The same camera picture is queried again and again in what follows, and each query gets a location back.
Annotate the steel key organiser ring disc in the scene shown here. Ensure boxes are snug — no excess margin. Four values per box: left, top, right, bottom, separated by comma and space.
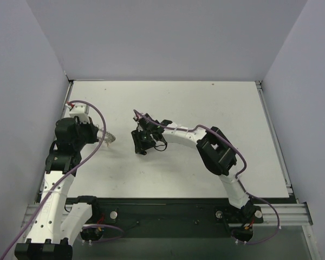
97, 128, 116, 147

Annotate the aluminium front rail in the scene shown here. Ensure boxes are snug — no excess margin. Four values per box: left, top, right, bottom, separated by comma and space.
21, 201, 314, 228

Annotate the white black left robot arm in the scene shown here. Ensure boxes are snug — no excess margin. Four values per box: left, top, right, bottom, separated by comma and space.
14, 114, 101, 259

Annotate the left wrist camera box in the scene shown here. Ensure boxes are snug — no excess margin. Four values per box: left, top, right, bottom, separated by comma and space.
65, 102, 87, 123

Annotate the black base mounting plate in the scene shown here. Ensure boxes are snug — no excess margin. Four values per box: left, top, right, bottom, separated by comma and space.
68, 197, 264, 239

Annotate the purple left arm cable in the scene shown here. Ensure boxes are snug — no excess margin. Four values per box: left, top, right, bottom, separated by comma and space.
0, 100, 125, 260

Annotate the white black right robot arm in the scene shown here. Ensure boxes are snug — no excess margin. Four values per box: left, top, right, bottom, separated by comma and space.
131, 110, 259, 218

